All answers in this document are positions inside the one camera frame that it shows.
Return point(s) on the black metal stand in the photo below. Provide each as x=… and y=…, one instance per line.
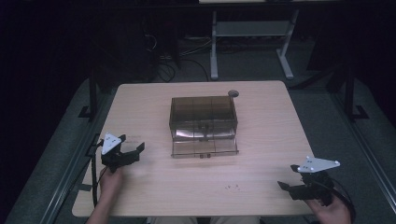
x=350, y=93
x=92, y=93

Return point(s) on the transparent brown drawer box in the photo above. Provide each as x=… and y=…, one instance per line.
x=202, y=113

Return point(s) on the person's left hand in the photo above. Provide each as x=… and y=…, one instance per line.
x=110, y=183

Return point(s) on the white metal desk frame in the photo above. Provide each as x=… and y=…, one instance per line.
x=252, y=28

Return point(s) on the transparent brown drawer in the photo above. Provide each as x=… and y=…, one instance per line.
x=204, y=147

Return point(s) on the small metal pieces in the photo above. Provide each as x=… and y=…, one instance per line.
x=233, y=187

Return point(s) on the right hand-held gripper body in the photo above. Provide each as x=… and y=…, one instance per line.
x=314, y=188

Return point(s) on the grey round table grommet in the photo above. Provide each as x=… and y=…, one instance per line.
x=233, y=93

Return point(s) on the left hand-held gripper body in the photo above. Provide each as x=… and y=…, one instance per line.
x=111, y=143

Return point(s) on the person's right hand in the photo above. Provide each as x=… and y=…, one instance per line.
x=333, y=212

